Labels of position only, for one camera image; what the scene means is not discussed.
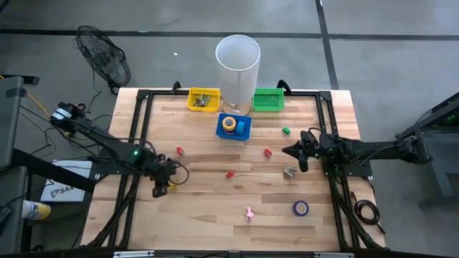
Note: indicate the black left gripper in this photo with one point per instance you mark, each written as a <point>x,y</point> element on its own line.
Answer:
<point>163,172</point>

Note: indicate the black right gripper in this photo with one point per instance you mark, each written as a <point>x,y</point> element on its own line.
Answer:
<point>304,163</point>

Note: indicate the green mini stapler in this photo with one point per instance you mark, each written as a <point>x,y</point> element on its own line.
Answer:
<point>286,130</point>

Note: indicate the grey staple remover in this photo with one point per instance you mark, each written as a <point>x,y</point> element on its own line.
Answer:
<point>289,172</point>

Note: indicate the red mini stapler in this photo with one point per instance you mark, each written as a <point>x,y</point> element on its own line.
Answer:
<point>230,175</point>
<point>268,153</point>
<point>180,151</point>

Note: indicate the yellow tape roll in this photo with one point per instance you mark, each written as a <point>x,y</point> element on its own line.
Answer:
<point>224,123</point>

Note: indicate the green staple remover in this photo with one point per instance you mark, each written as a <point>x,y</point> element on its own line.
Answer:
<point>206,101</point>

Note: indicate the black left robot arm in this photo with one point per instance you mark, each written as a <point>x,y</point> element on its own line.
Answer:
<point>107,143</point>

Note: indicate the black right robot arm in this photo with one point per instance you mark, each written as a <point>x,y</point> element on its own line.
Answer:
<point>376,148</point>

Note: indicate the purple tape roll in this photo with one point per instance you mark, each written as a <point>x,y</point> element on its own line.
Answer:
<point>294,208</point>

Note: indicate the pink staple remover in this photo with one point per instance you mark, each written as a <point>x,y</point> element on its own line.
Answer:
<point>249,214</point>

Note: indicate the green plastic basket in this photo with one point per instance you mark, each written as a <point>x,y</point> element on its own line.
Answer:
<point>269,100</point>

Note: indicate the black table clamp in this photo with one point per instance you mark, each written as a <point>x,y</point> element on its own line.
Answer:
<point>176,86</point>
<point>284,86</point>

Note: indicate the blue plastic basket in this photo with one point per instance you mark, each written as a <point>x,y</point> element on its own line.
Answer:
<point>219,133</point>

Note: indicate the white cylinder shade lamp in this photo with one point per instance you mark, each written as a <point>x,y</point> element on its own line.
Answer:
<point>237,82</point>

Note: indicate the yellow plastic basket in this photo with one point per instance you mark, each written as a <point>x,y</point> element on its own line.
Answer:
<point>211,94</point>

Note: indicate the white printed sign board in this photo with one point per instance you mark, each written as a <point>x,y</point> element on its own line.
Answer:
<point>64,191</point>

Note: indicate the black floor fan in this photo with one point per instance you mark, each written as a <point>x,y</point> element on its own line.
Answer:
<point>104,57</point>

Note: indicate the yellow and white can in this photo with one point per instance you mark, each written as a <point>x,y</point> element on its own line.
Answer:
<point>36,210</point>

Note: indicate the grey equipment stand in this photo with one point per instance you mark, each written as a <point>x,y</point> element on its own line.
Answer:
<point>434,154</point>

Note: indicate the grey equipment cart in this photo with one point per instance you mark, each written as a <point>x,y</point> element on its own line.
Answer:
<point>9,118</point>

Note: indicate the black aluminium table frame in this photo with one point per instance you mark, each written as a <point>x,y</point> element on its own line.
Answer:
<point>165,93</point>

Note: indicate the silver metal bracket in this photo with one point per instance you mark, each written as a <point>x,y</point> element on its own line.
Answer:
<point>333,255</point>
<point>132,254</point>

